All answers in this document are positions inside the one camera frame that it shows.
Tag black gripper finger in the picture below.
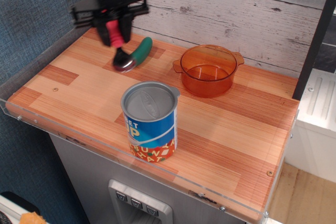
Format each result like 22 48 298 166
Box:
96 23 111 47
118 15 133 42

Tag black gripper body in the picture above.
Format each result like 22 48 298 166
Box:
69 0 149 27

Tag red handled metal spoon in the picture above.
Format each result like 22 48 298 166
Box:
106 20 135 72

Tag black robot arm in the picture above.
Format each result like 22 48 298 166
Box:
69 0 149 48

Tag orange transparent plastic pot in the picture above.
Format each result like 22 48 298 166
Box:
173 45 245 98

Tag green toy cucumber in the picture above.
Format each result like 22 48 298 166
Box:
131 37 153 67

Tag blue soup can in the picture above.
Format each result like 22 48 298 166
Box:
121 81 180 163

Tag clear acrylic table guard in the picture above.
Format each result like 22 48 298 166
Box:
0 8 300 224

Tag grey toy fridge cabinet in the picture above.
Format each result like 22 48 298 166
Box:
50 134 242 223

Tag silver ice dispenser panel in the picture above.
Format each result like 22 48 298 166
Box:
108 179 173 223

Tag orange black object corner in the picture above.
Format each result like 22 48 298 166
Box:
1 191 43 223

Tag white toy sink unit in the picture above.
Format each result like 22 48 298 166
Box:
285 69 335 182

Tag dark grey right post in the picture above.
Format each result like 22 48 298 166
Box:
292 0 335 101

